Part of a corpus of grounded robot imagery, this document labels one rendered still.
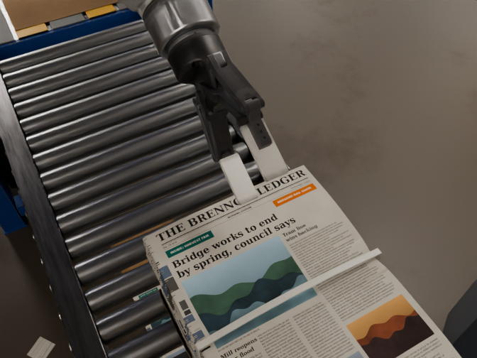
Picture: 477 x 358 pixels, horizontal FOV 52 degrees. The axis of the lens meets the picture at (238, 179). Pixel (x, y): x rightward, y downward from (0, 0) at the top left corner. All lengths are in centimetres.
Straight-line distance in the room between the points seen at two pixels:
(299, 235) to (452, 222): 147
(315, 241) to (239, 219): 12
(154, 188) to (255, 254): 43
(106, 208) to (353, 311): 59
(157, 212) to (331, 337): 51
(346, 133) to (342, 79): 39
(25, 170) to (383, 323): 83
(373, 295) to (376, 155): 161
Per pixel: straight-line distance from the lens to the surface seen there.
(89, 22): 160
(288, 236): 72
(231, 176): 68
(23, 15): 168
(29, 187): 116
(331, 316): 67
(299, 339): 66
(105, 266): 100
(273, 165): 55
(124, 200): 107
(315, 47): 281
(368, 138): 233
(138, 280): 96
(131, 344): 91
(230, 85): 56
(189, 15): 64
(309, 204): 75
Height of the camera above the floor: 164
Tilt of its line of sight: 51 degrees down
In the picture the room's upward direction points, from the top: straight up
